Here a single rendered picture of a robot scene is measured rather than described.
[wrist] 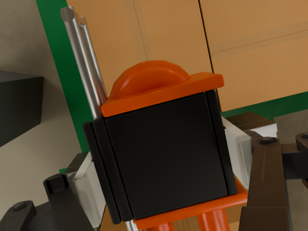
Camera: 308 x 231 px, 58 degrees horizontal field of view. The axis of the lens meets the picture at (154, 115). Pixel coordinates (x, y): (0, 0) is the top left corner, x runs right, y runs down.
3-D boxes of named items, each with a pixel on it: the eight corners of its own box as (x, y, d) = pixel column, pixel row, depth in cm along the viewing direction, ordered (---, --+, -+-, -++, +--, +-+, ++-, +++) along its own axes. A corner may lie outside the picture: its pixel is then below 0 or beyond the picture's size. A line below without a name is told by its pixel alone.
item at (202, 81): (227, 172, 23) (250, 202, 18) (138, 195, 23) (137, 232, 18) (204, 70, 21) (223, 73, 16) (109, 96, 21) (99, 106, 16)
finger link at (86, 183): (100, 227, 15) (87, 230, 15) (113, 175, 22) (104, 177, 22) (85, 176, 14) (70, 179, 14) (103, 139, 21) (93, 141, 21)
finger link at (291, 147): (266, 160, 13) (331, 145, 13) (233, 133, 18) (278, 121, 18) (272, 189, 13) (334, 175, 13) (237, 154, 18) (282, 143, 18)
